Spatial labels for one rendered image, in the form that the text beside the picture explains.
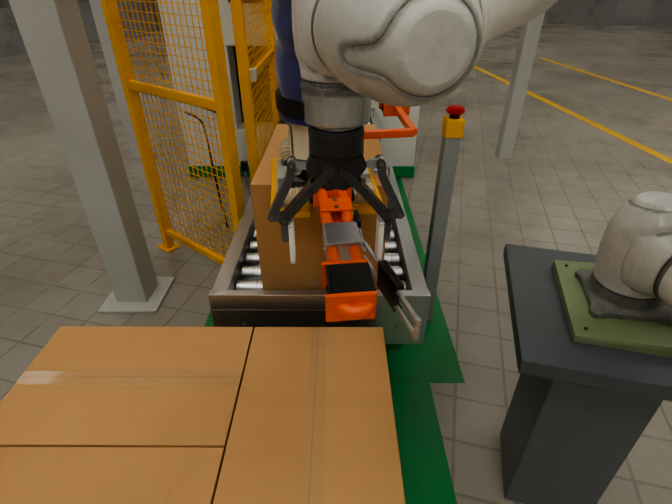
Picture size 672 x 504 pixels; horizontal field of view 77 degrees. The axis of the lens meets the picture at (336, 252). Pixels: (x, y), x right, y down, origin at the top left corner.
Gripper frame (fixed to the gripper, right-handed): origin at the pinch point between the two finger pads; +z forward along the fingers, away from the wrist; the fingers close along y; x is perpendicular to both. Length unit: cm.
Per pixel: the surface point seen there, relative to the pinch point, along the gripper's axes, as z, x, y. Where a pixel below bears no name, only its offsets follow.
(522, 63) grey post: 23, -320, -174
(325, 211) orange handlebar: 1.0, -15.9, 1.2
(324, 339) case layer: 54, -35, 1
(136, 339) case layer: 54, -38, 57
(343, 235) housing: 1.1, -6.9, -1.7
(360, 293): 1.1, 9.3, -3.0
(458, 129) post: 11, -101, -52
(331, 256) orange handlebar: 2.0, -1.8, 0.6
